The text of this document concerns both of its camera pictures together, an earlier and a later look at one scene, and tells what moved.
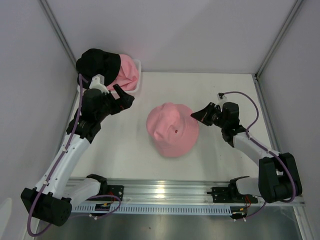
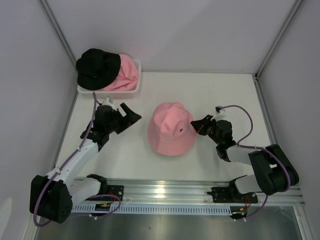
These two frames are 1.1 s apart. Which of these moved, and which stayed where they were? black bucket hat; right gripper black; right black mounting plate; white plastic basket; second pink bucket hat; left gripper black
Moved: left gripper black; right gripper black
Stayed: white plastic basket; second pink bucket hat; right black mounting plate; black bucket hat
